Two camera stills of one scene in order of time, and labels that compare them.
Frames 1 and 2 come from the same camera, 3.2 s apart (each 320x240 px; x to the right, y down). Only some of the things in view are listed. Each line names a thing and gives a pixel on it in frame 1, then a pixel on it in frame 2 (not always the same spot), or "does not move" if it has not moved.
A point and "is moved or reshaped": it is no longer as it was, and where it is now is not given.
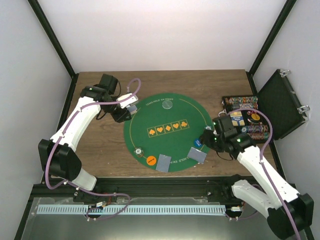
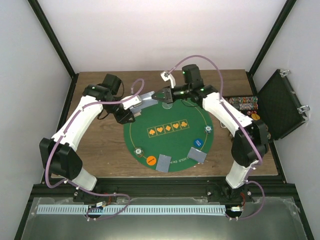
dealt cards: (163, 163) does not move
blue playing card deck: (132, 109) is moved or reshaped
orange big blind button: (151, 160) does not move
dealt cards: (197, 155) does not move
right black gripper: (205, 140) -> (168, 94)
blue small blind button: (197, 142) does not move
